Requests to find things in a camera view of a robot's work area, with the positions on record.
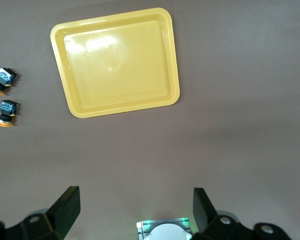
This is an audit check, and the brown table cover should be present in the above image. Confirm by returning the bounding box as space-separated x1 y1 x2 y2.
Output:
0 0 300 240

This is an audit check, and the right arm aluminium base plate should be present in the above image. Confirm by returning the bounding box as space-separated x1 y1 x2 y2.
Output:
136 217 194 240

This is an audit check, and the yellow push button switch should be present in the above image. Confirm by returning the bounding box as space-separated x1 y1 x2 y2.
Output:
0 99 20 128
0 67 18 97

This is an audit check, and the yellow plastic tray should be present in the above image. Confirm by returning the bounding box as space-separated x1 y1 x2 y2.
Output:
49 7 181 119

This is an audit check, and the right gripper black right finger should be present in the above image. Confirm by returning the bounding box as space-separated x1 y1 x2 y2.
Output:
192 187 293 240

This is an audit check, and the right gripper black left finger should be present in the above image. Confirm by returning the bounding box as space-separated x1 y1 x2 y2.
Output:
0 185 81 240

